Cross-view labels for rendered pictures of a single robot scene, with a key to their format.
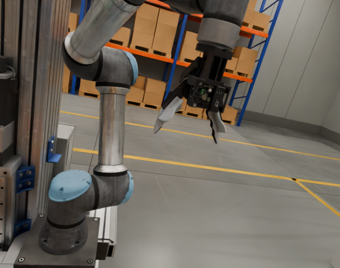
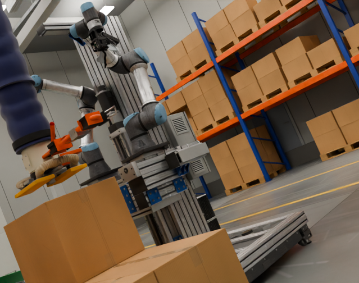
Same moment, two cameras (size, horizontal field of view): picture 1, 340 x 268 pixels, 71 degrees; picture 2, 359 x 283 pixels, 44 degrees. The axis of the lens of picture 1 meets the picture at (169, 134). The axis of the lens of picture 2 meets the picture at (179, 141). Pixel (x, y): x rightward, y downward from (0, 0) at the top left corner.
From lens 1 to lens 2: 2.38 m
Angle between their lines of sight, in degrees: 62
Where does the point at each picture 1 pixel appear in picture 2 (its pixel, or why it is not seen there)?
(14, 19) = (101, 70)
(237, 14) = (87, 19)
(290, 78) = not seen: outside the picture
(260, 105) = not seen: outside the picture
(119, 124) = (141, 81)
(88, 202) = (136, 122)
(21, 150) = not seen: hidden behind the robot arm
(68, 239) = (136, 144)
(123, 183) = (151, 108)
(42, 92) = (120, 90)
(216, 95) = (96, 42)
